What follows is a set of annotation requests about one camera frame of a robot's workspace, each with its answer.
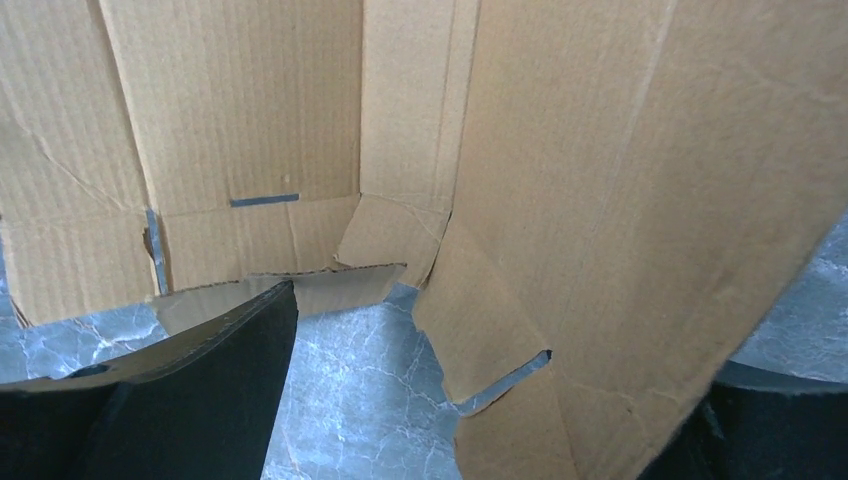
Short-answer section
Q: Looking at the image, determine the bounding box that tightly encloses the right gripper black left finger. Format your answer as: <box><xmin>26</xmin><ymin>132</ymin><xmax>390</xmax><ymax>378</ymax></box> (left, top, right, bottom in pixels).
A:
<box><xmin>1</xmin><ymin>281</ymin><xmax>298</xmax><ymax>479</ymax></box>

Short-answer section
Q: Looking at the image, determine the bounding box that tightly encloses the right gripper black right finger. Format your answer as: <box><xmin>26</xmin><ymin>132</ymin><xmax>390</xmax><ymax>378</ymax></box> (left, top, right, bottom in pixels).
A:
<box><xmin>641</xmin><ymin>361</ymin><xmax>847</xmax><ymax>479</ymax></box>

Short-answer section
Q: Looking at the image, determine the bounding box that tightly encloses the cardboard box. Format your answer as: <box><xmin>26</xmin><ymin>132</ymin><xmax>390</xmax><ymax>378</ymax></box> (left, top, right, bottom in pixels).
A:
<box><xmin>1</xmin><ymin>1</ymin><xmax>847</xmax><ymax>479</ymax></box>

